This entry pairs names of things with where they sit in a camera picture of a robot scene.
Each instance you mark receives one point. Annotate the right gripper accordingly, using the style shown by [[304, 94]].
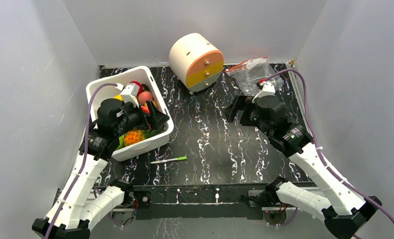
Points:
[[242, 109]]

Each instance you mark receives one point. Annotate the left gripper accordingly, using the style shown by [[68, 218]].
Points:
[[155, 119]]

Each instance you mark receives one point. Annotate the toy orange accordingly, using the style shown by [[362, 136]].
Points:
[[150, 104]]

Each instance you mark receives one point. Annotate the clear zip top bag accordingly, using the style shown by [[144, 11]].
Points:
[[247, 74]]

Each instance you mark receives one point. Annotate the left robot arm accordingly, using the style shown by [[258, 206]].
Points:
[[71, 217]]

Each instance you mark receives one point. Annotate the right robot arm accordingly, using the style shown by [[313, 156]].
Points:
[[341, 209]]

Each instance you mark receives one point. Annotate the toy peach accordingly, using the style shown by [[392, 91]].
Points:
[[145, 96]]

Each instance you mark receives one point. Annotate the toy pineapple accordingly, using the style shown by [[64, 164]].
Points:
[[137, 135]]

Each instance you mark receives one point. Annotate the red toy apple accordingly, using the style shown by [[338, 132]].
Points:
[[139, 85]]

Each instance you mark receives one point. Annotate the yellow toy banana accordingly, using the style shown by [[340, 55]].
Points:
[[118, 97]]

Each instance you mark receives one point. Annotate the white plastic bin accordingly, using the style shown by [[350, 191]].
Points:
[[115, 111]]

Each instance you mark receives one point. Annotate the round mini drawer cabinet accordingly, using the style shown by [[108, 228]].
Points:
[[196, 62]]

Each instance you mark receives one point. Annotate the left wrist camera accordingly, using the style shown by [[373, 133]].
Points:
[[129, 94]]

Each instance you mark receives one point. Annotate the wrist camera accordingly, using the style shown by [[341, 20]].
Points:
[[267, 89], [129, 94]]

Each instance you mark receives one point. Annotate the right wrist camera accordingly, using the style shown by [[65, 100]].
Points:
[[267, 89]]

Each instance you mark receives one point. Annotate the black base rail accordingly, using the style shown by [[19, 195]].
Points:
[[197, 201]]

